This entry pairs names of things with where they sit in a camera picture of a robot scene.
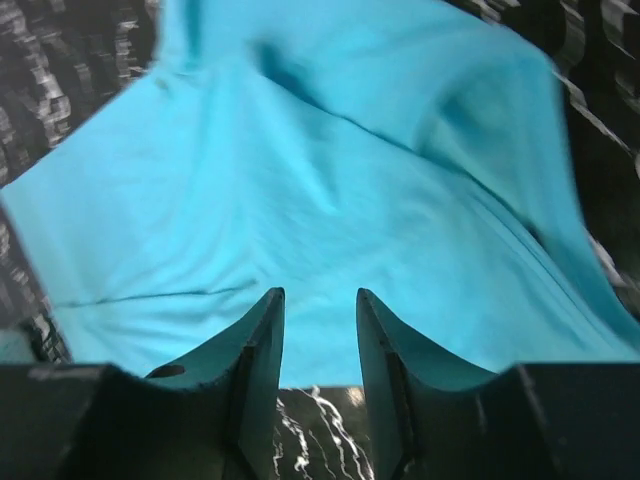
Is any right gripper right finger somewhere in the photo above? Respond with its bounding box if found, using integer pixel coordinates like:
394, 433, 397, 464
356, 289, 639, 479

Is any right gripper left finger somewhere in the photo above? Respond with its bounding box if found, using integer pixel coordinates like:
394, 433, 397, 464
1, 288, 285, 479

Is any bright blue t shirt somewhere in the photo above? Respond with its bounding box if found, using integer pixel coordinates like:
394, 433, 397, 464
1, 1, 639, 387

